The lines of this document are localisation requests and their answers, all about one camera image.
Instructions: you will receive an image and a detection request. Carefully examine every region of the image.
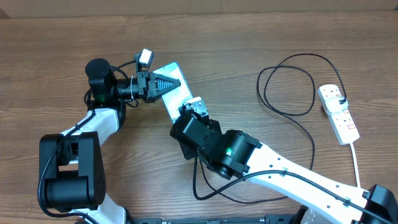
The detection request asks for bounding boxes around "blue Samsung Galaxy smartphone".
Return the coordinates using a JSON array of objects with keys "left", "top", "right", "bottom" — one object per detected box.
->
[{"left": 153, "top": 62, "right": 193, "bottom": 123}]

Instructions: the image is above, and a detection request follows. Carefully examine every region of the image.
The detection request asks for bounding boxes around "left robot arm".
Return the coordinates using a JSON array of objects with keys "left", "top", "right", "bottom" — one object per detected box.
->
[{"left": 37, "top": 56, "right": 192, "bottom": 223}]

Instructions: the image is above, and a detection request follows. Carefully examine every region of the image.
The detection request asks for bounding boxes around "cardboard backdrop panel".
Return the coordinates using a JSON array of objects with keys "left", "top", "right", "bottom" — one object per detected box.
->
[{"left": 1, "top": 0, "right": 397, "bottom": 19}]

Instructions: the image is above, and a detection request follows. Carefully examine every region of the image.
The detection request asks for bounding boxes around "white charger adapter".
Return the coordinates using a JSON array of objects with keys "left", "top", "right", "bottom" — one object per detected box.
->
[{"left": 324, "top": 96, "right": 348, "bottom": 114}]

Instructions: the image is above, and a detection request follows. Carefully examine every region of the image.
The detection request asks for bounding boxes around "white power strip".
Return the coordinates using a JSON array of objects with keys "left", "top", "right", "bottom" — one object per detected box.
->
[{"left": 317, "top": 84, "right": 360, "bottom": 145}]

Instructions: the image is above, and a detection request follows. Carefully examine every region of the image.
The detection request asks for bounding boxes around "white power strip cord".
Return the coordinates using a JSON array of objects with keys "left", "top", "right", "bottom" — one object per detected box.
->
[{"left": 349, "top": 142, "right": 362, "bottom": 189}]

